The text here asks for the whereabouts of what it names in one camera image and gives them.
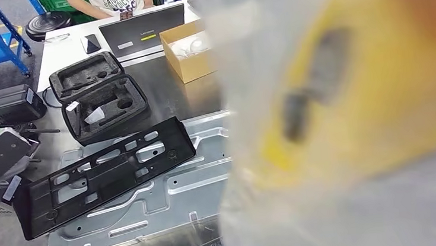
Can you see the long black plastic part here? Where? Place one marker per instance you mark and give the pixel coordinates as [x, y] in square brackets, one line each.
[182, 139]

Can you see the stainless steel workbench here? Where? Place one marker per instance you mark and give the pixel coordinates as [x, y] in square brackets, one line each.
[168, 99]

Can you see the black vented unit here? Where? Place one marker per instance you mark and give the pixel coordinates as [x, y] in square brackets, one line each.
[7, 107]
[10, 188]

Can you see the white desk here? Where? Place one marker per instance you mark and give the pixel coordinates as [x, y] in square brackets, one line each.
[62, 53]

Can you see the black foam-lined case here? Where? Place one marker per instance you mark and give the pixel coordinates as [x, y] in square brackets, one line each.
[80, 77]

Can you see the black round stool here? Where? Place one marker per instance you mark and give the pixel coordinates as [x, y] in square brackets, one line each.
[47, 24]

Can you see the green plastic crate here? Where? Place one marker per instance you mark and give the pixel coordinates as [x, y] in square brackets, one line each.
[54, 4]

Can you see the black smartphone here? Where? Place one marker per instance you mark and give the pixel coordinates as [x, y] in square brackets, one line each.
[92, 43]

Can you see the person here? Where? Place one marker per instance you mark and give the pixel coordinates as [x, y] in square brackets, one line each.
[116, 1]

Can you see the grey laptop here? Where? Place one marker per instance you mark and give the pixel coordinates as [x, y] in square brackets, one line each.
[135, 30]

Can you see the open cardboard box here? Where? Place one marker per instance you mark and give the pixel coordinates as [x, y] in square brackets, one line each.
[189, 67]

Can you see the stamped silver metal panel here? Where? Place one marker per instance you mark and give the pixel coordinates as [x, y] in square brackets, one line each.
[177, 204]

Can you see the white wrist camera black mount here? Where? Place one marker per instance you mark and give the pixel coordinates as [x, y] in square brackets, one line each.
[0, 157]

